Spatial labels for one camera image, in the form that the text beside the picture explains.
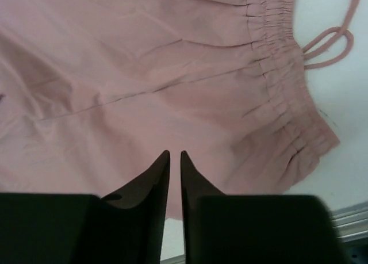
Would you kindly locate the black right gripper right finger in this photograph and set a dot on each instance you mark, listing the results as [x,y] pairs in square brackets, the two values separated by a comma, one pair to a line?
[204,223]

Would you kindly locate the pink trousers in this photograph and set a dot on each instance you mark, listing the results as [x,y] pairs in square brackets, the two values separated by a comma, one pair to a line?
[93,91]

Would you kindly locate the aluminium table frame rail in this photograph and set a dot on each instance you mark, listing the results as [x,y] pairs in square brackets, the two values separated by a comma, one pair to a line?
[350,222]

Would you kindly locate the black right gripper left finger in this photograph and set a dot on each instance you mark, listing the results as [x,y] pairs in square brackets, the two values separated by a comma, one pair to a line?
[136,216]

